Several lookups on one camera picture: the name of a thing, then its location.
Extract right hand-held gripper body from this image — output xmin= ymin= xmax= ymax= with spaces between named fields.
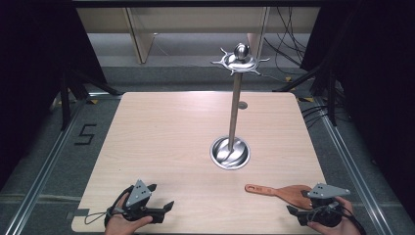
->
xmin=297 ymin=182 xmax=351 ymax=228

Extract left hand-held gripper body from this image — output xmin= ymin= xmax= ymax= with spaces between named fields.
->
xmin=122 ymin=179 xmax=165 ymax=225

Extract brown wooden spatula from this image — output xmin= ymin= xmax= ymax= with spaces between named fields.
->
xmin=244 ymin=183 xmax=313 ymax=211

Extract person's left hand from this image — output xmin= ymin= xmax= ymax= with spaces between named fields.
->
xmin=104 ymin=195 xmax=154 ymax=235

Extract person's right hand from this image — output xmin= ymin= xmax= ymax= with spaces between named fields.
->
xmin=306 ymin=196 xmax=364 ymax=235

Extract black metal stand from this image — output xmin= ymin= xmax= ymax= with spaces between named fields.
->
xmin=273 ymin=57 xmax=341 ymax=127
xmin=58 ymin=67 xmax=123 ymax=132

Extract steel utensil rack with hooks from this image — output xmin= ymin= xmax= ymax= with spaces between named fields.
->
xmin=209 ymin=42 xmax=271 ymax=171

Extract dark curtain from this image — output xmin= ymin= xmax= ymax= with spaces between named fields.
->
xmin=0 ymin=0 xmax=110 ymax=192
xmin=300 ymin=0 xmax=415 ymax=214

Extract light wooden furniture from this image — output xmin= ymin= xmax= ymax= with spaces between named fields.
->
xmin=76 ymin=7 xmax=321 ymax=65

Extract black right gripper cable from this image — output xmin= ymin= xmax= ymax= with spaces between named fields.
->
xmin=332 ymin=201 xmax=368 ymax=235

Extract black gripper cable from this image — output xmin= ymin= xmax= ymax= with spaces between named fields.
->
xmin=83 ymin=191 xmax=131 ymax=227
xmin=332 ymin=201 xmax=368 ymax=235

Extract aluminium floor rail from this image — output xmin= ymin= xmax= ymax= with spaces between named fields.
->
xmin=2 ymin=94 xmax=123 ymax=235
xmin=312 ymin=97 xmax=400 ymax=235

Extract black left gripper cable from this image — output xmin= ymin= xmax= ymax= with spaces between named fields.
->
xmin=83 ymin=191 xmax=131 ymax=227

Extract black floor cables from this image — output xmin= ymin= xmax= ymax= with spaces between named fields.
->
xmin=300 ymin=103 xmax=331 ymax=129

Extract hanging black cables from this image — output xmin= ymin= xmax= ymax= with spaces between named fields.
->
xmin=263 ymin=7 xmax=308 ymax=76

